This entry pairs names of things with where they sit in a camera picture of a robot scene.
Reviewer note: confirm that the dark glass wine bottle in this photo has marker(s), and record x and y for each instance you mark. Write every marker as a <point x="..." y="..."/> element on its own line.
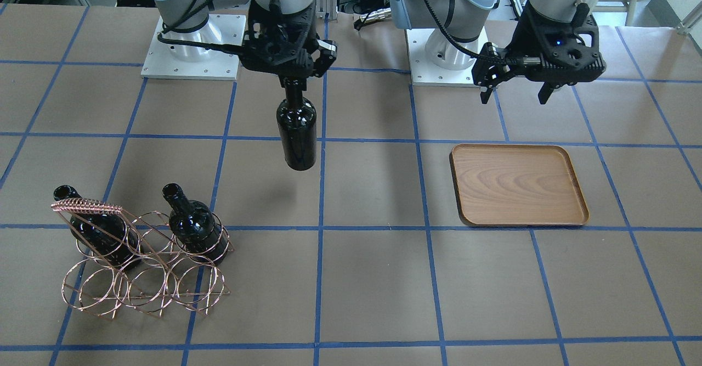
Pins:
<point x="296" y="117"/>

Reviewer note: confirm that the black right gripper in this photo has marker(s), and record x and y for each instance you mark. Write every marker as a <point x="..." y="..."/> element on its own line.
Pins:
<point x="326" y="51"/>

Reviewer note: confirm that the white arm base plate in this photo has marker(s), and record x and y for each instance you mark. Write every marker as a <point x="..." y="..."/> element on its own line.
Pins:
<point x="435" y="62"/>
<point x="192" y="63"/>

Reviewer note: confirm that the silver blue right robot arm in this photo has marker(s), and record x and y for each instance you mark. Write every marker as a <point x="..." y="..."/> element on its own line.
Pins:
<point x="187" y="16"/>

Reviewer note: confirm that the dark wine bottle in basket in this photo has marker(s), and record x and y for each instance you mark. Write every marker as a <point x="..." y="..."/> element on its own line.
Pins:
<point x="109" y="235"/>

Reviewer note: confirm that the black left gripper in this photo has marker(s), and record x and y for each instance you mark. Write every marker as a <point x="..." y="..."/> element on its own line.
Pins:
<point x="529" y="41"/>

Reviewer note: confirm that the copper wire wine basket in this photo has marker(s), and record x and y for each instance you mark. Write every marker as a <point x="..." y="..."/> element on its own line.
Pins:
<point x="161" y="273"/>

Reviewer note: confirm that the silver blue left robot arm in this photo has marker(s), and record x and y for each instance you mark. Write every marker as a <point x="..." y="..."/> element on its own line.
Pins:
<point x="461" y="21"/>

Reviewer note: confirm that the wooden rectangular tray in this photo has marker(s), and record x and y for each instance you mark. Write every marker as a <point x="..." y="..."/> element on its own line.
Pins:
<point x="517" y="185"/>

